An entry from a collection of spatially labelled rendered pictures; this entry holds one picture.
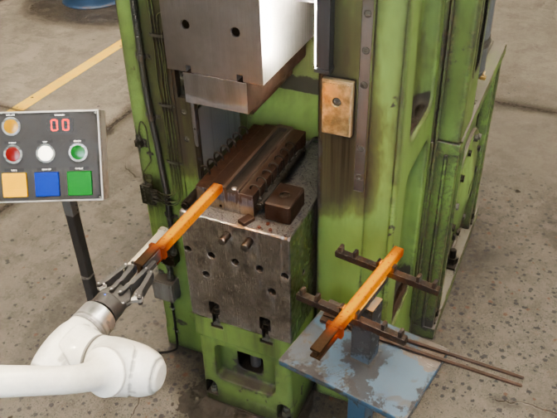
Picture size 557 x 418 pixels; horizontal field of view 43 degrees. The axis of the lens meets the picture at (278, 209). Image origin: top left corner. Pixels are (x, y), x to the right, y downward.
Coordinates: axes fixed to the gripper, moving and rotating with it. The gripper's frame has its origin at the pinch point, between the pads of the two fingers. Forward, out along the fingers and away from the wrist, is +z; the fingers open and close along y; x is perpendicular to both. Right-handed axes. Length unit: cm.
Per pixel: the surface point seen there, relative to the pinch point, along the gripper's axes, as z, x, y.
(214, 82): 44, 28, -2
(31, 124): 31, 10, -60
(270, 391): 40, -91, 12
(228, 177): 51, -8, -4
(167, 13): 44, 46, -15
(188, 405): 32, -106, -20
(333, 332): 5.6, -12.1, 47.8
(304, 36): 73, 32, 13
